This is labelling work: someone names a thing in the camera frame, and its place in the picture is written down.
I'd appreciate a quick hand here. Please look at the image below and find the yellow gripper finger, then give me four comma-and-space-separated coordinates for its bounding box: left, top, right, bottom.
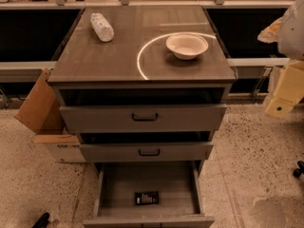
257, 18, 282, 44
265, 98, 294, 119

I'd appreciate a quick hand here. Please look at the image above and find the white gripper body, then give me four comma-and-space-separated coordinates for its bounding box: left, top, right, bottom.
273, 60, 304, 107

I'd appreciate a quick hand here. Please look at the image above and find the black rxbar chocolate bar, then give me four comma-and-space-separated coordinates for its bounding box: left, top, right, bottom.
135, 191, 159, 205

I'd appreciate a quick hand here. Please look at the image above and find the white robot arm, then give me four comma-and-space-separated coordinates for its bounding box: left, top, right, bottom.
257, 0, 304, 119

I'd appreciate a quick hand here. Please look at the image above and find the middle grey drawer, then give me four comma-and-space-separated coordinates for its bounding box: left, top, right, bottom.
80, 142, 213, 162

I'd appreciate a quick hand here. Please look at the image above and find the grey drawer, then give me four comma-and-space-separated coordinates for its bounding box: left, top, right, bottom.
60, 104, 226, 133
83, 161, 214, 228
80, 142, 213, 162

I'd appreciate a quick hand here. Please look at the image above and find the bottom grey drawer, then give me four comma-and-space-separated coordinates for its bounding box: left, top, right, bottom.
83, 161, 214, 228

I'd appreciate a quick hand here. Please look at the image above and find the grey drawer cabinet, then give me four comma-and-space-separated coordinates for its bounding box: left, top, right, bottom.
47, 5, 238, 169

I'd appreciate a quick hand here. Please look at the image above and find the top grey drawer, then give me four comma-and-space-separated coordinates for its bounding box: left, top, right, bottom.
60, 104, 226, 133

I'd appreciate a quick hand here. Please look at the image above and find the black chair caster wheel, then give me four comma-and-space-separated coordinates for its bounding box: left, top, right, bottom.
293, 161, 304, 178

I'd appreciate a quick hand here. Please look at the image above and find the white paper bowl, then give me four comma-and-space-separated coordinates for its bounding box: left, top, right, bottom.
166, 33, 209, 60

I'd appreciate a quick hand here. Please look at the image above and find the brown cardboard box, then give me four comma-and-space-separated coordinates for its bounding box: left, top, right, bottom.
15, 68, 85, 163

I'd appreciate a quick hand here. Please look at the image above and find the black object on floor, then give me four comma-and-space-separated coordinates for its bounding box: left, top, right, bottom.
31, 213, 49, 228

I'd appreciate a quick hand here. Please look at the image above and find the metal railing frame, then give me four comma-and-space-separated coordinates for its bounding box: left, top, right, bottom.
0, 0, 304, 105

